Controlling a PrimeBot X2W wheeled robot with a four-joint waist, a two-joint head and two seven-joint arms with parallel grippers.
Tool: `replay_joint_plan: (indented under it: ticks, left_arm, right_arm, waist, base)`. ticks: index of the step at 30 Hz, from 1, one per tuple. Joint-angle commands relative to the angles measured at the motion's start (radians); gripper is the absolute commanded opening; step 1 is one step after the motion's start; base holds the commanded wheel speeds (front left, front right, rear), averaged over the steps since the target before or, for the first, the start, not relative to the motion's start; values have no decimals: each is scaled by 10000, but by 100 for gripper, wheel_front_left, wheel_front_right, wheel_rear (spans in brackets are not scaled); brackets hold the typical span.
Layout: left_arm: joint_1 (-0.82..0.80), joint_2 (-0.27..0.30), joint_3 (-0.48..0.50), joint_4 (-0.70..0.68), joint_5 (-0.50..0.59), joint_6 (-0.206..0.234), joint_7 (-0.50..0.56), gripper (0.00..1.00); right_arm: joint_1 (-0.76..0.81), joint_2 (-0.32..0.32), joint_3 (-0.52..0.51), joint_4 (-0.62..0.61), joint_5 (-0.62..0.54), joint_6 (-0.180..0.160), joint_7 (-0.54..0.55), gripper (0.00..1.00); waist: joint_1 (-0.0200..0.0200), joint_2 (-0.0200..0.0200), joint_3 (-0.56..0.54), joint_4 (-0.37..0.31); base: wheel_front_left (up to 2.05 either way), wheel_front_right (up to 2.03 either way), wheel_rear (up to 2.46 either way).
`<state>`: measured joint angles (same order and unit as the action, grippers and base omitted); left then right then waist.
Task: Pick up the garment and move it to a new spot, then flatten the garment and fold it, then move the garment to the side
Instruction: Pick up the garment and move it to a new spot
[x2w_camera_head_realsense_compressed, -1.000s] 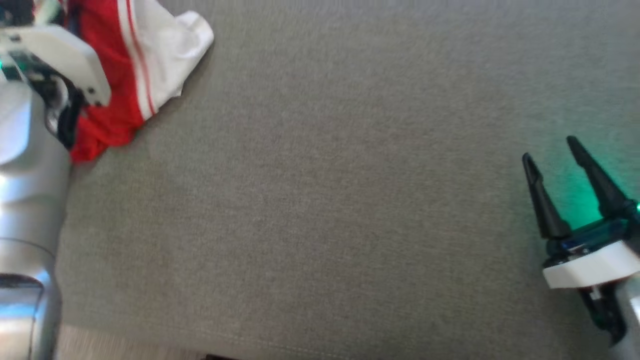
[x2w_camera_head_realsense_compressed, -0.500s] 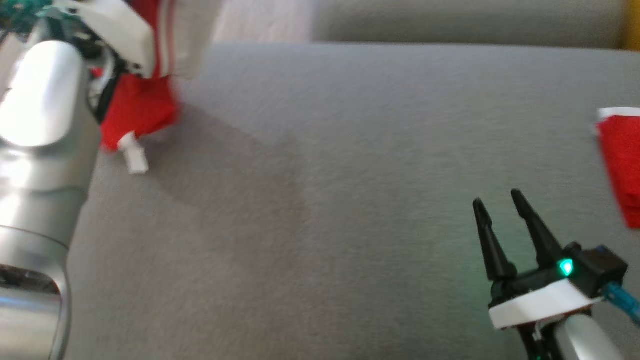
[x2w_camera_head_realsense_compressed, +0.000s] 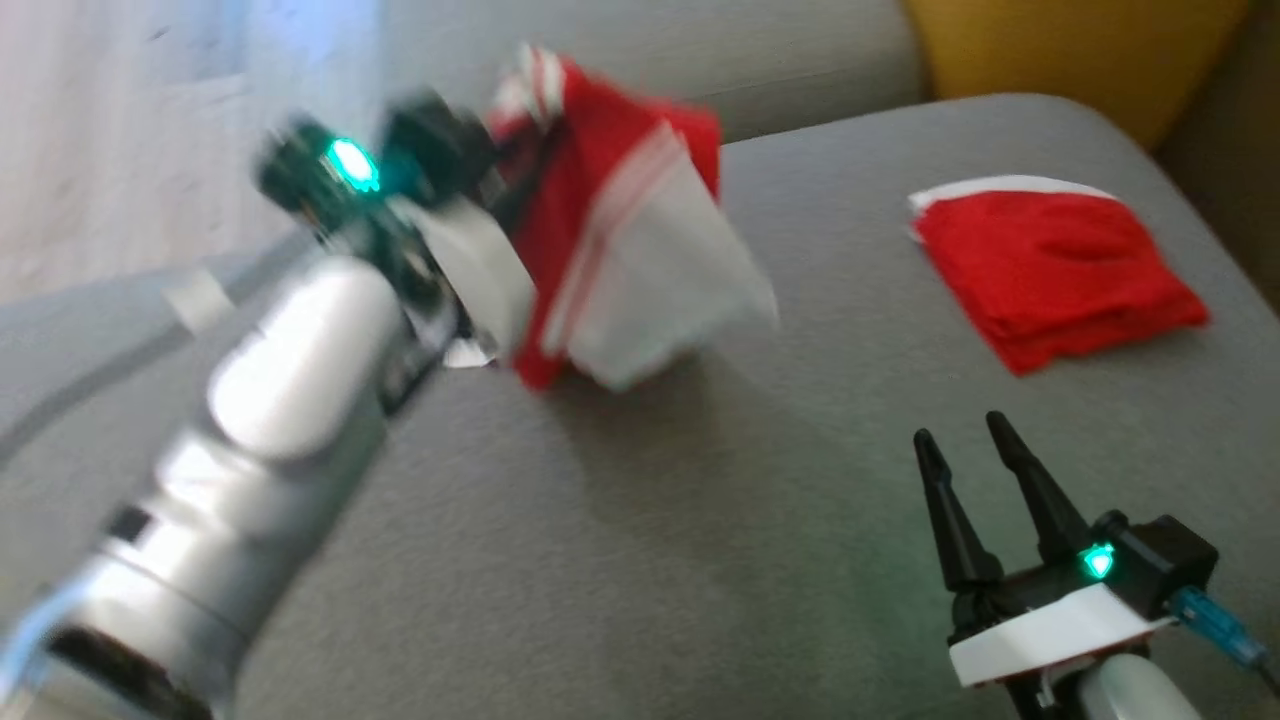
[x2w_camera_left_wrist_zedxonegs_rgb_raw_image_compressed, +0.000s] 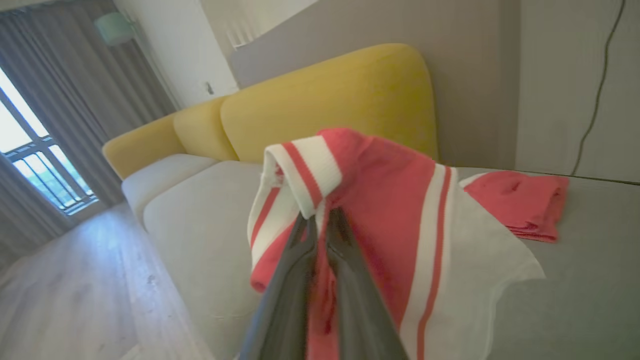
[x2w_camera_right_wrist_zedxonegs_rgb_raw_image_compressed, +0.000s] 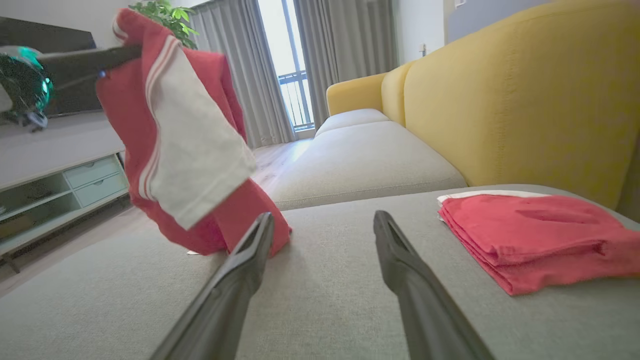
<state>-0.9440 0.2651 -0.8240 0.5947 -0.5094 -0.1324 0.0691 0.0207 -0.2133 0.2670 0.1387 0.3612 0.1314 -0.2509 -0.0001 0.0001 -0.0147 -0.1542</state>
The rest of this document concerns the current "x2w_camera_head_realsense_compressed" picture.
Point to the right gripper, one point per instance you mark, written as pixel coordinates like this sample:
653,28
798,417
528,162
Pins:
1050,630

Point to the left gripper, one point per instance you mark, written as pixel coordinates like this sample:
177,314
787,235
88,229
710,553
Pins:
480,280

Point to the red shirt white sleeves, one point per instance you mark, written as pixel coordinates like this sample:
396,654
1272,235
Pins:
580,160

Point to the red shorts white trim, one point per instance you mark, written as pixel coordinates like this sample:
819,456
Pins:
1050,270

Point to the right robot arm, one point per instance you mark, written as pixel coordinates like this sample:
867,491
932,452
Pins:
1140,700

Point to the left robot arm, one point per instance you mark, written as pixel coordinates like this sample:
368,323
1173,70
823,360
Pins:
250,450

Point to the grey fabric sofa cushion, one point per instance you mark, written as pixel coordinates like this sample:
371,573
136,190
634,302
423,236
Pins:
700,500
780,50

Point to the grey-brown sofa backrest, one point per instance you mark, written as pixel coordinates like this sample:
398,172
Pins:
1230,150

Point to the yellow sofa back cushion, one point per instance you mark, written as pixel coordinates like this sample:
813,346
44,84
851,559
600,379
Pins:
1050,50

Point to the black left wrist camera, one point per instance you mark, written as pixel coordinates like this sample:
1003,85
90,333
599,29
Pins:
440,145

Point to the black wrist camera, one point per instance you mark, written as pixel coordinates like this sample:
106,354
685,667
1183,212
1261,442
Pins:
1160,560
440,145

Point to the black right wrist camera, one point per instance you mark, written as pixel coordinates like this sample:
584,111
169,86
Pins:
1160,560

